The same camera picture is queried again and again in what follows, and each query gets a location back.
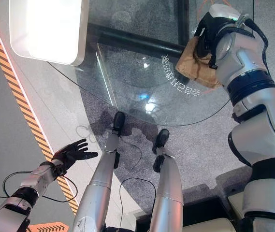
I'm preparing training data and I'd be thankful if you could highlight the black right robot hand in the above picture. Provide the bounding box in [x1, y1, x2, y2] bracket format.
[194, 3, 240, 71]

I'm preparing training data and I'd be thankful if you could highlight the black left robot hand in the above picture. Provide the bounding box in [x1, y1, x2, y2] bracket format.
[51, 138, 99, 170]

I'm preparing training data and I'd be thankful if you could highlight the tan cleaning cloth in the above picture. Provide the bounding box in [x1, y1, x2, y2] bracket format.
[175, 36, 224, 89]

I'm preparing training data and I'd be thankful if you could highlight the white plastic basket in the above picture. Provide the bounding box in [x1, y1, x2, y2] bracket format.
[8, 0, 90, 66]

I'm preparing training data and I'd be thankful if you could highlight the silver left robot leg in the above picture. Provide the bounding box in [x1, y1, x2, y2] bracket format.
[72, 131, 121, 232]

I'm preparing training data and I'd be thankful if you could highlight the silver robot leg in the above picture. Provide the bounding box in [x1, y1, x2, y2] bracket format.
[149, 147, 185, 232]
[72, 131, 121, 232]

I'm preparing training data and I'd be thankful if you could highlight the dark left robot foot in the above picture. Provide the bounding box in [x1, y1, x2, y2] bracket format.
[112, 111, 126, 136]

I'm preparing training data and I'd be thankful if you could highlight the dark robot foot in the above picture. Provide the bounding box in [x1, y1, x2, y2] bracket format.
[151, 129, 171, 155]
[112, 111, 126, 136]

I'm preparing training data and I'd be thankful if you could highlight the orange black hazard tape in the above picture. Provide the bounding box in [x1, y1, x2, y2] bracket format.
[0, 4, 80, 216]

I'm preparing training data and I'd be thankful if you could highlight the dark right robot foot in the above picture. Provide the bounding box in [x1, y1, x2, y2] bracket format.
[151, 129, 171, 155]

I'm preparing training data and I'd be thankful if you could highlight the silver right robot leg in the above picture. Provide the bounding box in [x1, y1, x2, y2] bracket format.
[149, 147, 185, 232]

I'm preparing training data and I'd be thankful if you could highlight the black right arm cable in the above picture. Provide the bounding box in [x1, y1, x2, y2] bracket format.
[244, 17, 275, 88]

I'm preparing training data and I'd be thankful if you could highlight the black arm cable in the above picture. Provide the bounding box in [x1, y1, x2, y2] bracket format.
[2, 170, 79, 203]
[244, 17, 275, 88]

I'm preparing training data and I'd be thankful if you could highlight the black cable between legs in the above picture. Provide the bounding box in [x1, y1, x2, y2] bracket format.
[118, 177, 158, 226]

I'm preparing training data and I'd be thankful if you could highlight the thin black leg cable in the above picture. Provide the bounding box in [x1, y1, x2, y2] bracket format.
[117, 140, 143, 170]

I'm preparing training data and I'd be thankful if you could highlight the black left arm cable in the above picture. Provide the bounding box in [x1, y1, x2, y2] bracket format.
[2, 170, 79, 203]

